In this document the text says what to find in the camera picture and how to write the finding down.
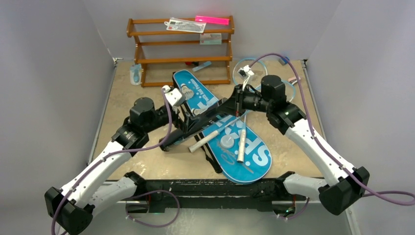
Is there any black shuttlecock tube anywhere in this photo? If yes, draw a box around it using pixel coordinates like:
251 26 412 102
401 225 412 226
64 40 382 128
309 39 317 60
160 98 228 151

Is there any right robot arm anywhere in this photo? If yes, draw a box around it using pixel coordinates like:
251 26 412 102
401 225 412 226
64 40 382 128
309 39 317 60
207 75 370 215

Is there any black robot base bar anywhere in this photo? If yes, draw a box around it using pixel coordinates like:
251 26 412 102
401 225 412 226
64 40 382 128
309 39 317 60
127 177 306 213

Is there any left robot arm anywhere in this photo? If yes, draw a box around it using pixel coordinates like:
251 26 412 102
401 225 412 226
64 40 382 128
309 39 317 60
45 95 191 235

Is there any far blue badminton racket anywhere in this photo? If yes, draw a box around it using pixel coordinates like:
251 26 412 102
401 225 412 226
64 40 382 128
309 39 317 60
232 58 268 163

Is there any blue racket bag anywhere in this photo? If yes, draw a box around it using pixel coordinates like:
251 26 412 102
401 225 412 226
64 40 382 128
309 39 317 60
172 70 272 184

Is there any pink and white clip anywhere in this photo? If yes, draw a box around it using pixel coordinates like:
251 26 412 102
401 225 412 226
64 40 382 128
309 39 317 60
287 76 298 85

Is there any light blue packaged tool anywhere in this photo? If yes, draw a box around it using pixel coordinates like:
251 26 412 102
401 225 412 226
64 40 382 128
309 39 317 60
130 64 142 86

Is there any red and black small object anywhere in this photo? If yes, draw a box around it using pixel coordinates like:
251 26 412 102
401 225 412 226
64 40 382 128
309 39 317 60
185 61 200 67

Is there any blue and grey eraser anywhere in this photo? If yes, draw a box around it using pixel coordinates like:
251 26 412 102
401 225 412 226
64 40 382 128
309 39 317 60
278 57 290 66

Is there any small white box on shelf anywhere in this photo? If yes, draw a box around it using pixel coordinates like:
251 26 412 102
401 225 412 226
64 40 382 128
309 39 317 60
199 33 222 45

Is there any wooden three-tier shelf rack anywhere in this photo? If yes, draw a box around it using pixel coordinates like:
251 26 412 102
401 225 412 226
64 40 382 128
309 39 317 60
126 15 235 87

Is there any pink fluorescent ruler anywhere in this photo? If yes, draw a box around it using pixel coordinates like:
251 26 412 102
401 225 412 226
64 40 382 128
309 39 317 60
195 16 230 25

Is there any clear packaged item on shelf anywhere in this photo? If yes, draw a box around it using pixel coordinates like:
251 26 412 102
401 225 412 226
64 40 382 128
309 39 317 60
164 18 206 33

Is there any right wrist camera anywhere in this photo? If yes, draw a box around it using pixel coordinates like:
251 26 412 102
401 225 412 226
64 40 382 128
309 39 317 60
237 65 254 84

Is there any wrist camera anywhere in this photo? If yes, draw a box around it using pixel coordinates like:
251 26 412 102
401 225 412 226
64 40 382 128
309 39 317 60
237 65 254 84
161 85 186 107

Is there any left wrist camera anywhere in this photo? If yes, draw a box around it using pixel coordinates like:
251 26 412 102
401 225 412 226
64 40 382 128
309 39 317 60
161 85 186 107

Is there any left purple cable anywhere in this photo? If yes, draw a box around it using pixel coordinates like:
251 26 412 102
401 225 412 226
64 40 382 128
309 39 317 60
50 89 181 235

